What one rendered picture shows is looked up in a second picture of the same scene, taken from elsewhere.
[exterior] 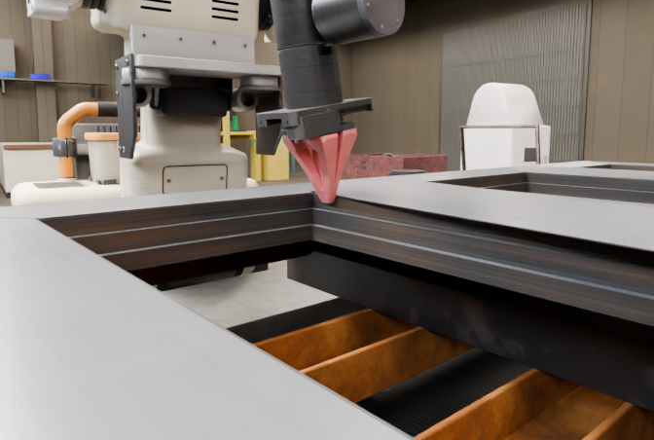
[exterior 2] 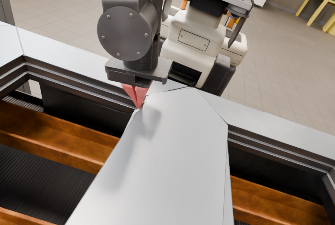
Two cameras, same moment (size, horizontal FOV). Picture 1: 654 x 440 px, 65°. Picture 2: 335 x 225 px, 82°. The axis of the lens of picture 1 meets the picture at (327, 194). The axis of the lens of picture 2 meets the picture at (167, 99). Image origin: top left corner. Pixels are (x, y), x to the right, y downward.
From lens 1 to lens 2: 0.44 m
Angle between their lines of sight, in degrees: 47
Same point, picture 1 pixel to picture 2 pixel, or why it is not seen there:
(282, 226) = (121, 101)
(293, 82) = not seen: hidden behind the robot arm
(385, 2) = (125, 38)
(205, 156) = (202, 32)
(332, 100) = (134, 68)
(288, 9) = not seen: hidden behind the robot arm
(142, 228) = (60, 73)
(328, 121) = (125, 78)
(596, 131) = not seen: outside the picture
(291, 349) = (111, 141)
